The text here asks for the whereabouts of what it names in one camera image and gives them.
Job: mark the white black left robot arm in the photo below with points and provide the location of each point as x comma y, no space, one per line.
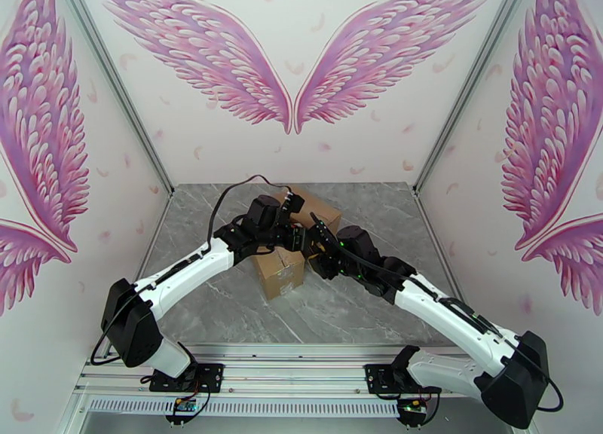
188,277

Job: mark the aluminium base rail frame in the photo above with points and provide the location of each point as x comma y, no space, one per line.
292,376

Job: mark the small green circuit board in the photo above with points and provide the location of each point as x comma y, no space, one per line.
184,404
412,405

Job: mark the small brown cardboard box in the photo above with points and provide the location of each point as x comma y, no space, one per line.
282,277

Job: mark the large brown cardboard box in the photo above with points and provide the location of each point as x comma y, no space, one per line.
325,211

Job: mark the aluminium corner post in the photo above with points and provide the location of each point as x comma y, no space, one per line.
474,84
114,84

